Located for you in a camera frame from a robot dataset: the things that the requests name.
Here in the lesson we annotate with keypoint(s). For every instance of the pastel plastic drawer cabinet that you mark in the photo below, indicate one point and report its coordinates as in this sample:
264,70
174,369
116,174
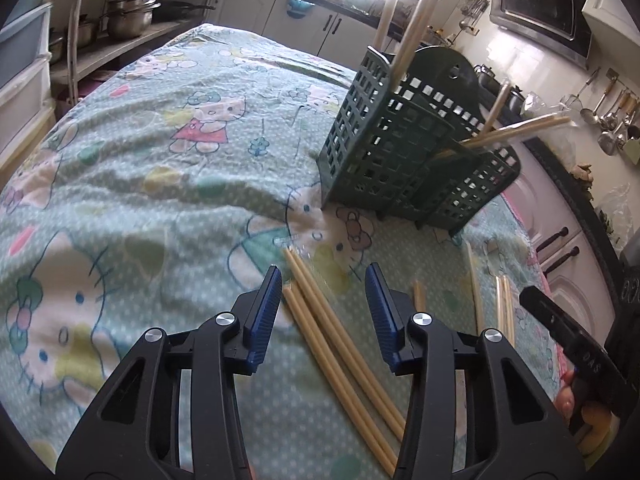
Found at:
22,60

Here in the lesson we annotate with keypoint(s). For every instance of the metal kitchen shelf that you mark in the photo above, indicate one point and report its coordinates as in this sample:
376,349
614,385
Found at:
95,57

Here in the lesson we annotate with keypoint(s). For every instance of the row of hanging kitchen utensils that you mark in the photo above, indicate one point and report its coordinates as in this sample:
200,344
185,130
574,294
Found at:
607,130

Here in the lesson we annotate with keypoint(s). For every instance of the stacked steel pots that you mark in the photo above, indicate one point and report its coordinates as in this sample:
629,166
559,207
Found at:
130,15

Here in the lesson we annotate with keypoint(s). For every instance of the blue hanging basin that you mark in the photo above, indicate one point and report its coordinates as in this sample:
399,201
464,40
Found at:
300,4

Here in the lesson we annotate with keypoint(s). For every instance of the small utensils beside hood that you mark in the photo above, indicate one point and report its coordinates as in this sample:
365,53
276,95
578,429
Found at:
472,15

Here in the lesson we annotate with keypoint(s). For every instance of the ginger roots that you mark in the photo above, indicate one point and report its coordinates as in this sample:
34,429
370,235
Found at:
582,175

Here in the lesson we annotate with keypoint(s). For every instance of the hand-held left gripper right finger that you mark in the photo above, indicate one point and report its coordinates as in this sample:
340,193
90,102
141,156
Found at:
382,320

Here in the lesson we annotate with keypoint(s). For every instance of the black frying pan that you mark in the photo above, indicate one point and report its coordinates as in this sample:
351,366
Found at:
180,10

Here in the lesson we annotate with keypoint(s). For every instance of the green plastic utensil basket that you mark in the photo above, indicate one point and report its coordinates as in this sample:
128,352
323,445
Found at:
400,160

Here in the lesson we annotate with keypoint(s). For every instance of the white upper kitchen cabinet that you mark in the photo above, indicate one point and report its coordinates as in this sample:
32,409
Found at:
615,15

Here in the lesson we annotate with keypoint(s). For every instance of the small steel pot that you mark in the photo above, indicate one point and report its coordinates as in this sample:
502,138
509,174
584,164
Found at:
82,32

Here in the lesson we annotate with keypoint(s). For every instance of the plastic bag of greens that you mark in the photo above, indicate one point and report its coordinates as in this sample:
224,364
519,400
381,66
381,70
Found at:
617,207

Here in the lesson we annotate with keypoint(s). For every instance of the wall hook rail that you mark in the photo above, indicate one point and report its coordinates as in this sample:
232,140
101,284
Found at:
614,74

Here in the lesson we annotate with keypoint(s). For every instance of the clear plastic food bag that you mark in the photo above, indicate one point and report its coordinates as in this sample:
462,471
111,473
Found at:
537,105

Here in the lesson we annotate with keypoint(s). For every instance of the black glass range hood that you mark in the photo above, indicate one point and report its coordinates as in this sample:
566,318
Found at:
540,0

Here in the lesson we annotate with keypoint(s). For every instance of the cartoon printed blanket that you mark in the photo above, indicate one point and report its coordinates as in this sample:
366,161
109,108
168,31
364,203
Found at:
125,185

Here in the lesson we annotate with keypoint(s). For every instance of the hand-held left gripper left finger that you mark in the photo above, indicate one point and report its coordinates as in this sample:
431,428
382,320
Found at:
262,320

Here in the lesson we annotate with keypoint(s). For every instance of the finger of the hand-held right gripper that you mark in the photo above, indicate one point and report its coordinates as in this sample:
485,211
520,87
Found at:
547,315

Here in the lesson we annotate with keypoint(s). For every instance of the person's right hand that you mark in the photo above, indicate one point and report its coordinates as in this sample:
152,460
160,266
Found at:
566,400

